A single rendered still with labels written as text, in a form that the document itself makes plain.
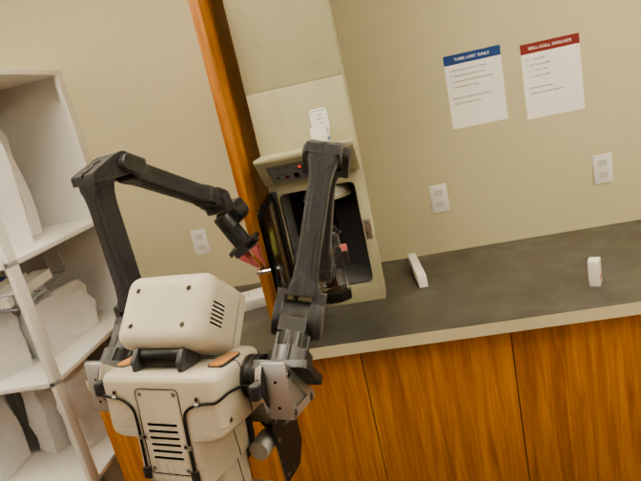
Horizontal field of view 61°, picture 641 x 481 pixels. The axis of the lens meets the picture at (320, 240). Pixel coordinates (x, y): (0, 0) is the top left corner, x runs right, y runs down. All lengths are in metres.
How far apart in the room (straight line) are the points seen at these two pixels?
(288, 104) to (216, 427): 1.10
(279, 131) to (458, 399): 1.02
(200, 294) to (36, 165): 1.72
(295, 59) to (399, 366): 1.01
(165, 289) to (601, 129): 1.78
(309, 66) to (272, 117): 0.20
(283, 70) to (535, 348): 1.15
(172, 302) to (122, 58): 1.52
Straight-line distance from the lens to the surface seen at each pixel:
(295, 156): 1.69
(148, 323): 1.10
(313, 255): 1.11
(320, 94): 1.78
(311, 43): 1.79
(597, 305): 1.72
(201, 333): 1.03
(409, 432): 1.86
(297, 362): 1.01
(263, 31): 1.81
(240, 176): 1.76
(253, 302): 2.09
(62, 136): 2.59
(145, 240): 2.52
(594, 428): 1.94
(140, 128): 2.43
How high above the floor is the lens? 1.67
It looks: 15 degrees down
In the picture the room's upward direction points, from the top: 13 degrees counter-clockwise
